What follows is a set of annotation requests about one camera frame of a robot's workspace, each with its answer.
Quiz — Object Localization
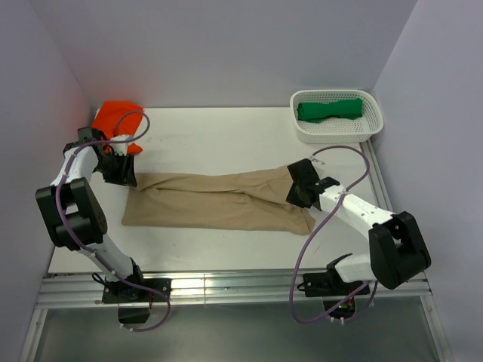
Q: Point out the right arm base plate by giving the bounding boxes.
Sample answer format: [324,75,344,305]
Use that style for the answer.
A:
[297,271,363,298]

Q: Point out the white plastic basket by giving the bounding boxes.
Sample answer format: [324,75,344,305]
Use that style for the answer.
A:
[289,89,384,144]

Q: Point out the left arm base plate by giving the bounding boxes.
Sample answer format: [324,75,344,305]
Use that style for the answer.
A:
[101,278,171,304]

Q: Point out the beige t-shirt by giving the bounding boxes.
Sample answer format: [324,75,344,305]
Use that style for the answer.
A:
[122,166,315,235]

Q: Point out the orange t-shirt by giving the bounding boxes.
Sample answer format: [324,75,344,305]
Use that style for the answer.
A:
[91,101,143,155]

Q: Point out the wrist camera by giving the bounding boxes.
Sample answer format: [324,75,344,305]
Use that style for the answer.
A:
[309,156,326,168]
[109,135,132,155]

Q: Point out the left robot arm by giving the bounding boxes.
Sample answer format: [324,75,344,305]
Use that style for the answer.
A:
[35,127,148,302]

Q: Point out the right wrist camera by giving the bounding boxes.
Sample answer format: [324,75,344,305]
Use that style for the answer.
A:
[309,156,326,168]

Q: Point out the rolled green t-shirt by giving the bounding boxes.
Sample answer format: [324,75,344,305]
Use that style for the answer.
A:
[297,99,363,123]

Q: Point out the aluminium rail frame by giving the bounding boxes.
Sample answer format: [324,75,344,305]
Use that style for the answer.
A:
[18,139,454,362]

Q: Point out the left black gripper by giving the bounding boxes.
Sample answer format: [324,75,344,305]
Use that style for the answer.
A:
[94,151,137,187]

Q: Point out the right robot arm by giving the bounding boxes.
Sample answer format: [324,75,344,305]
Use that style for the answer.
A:
[286,159,432,297]

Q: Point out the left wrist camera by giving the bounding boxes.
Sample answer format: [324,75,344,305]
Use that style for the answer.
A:
[109,135,132,155]

